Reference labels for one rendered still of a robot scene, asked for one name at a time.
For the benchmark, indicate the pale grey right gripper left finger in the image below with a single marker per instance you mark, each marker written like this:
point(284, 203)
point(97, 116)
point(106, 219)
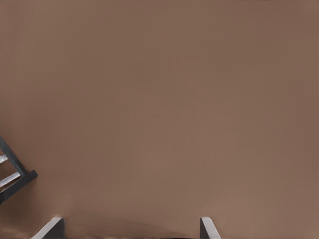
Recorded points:
point(51, 229)

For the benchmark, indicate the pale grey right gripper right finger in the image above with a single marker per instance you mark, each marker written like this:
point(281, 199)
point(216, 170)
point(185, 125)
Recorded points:
point(208, 229)

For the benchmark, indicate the black shoe rack silver rails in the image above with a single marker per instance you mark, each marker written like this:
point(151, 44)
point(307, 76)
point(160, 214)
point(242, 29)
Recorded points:
point(15, 183)

